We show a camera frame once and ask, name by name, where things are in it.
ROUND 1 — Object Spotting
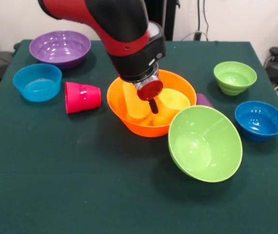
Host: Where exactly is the yellow cup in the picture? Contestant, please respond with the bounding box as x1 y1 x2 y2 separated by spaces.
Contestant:
152 88 191 126

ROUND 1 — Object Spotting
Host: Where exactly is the translucent yellow-green cup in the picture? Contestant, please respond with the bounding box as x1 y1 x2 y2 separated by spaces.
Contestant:
122 82 154 120

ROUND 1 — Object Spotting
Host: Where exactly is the black hanging cable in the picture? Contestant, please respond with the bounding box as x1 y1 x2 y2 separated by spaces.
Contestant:
193 0 211 41

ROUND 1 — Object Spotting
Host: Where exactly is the purple cup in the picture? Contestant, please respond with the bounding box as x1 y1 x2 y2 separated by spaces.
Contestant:
196 93 214 108

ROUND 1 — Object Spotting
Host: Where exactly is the red cup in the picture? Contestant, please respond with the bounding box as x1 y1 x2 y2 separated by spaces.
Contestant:
64 82 102 115

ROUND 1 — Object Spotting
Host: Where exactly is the large orange bowl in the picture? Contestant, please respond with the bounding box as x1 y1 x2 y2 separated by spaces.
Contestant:
106 69 198 138

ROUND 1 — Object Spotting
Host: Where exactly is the large green bowl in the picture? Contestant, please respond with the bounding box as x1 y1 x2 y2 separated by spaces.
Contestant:
167 105 243 183

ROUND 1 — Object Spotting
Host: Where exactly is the large purple bowl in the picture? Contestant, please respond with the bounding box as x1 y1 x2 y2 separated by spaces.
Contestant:
29 30 92 72

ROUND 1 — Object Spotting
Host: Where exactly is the dark green table cloth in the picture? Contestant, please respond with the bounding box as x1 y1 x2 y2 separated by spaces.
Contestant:
0 39 278 234

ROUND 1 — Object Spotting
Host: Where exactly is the light blue bowl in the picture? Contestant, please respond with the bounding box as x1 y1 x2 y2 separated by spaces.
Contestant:
12 63 62 102

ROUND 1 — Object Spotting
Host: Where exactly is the small green bowl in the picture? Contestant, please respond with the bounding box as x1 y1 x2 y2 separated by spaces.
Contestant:
213 61 258 97

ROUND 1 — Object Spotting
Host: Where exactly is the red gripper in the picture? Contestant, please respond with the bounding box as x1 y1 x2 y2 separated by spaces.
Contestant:
136 78 165 115

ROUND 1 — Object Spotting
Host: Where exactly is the dark blue bowl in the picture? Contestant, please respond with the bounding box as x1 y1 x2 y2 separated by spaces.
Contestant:
234 100 278 143

